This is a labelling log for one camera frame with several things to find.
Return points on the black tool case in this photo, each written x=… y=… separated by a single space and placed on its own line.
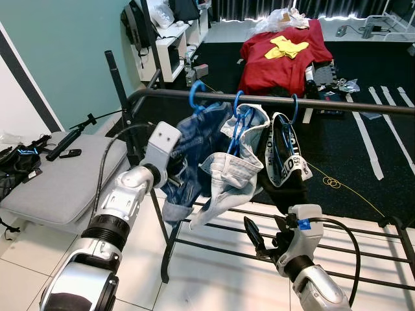
x=321 y=78

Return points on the black curtain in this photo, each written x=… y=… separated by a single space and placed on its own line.
x=246 y=8

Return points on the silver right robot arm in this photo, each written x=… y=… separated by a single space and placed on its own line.
x=324 y=288

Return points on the blue plastic hanger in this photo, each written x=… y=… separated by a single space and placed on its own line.
x=190 y=92
x=296 y=109
x=236 y=102

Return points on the grey cushioned ottoman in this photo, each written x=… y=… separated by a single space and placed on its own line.
x=58 y=188

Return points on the black floor carpet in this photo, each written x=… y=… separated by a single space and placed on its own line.
x=337 y=149

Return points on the black selfie stick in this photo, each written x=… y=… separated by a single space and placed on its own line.
x=65 y=139

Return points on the crumpled clear plastic wrap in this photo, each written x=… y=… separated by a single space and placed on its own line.
x=275 y=23

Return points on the white shelf unit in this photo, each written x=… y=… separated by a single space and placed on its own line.
x=170 y=61

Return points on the red shirt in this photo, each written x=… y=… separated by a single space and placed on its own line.
x=279 y=71

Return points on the yellow cloth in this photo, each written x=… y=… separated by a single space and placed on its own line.
x=288 y=48

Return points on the black garment white lettered band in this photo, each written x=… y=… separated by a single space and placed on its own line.
x=285 y=194

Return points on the short white floor tape strip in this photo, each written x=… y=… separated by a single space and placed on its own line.
x=388 y=96
x=406 y=96

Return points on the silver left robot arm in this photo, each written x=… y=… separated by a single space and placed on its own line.
x=110 y=214

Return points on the clear plastic bag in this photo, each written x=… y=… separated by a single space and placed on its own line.
x=10 y=137

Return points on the dark blue denim jacket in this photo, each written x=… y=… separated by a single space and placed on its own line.
x=194 y=149

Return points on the light washed denim garment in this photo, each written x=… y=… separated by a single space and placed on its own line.
x=233 y=172

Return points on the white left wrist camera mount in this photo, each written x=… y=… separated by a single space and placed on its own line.
x=162 y=142

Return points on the long white floor tape strip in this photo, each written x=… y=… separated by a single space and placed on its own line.
x=399 y=142
x=366 y=139

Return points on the small black remote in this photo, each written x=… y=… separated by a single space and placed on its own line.
x=70 y=153

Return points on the black backpack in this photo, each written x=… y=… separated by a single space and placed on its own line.
x=135 y=26

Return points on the black metal clothes rack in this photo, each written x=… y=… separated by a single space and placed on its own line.
x=356 y=106

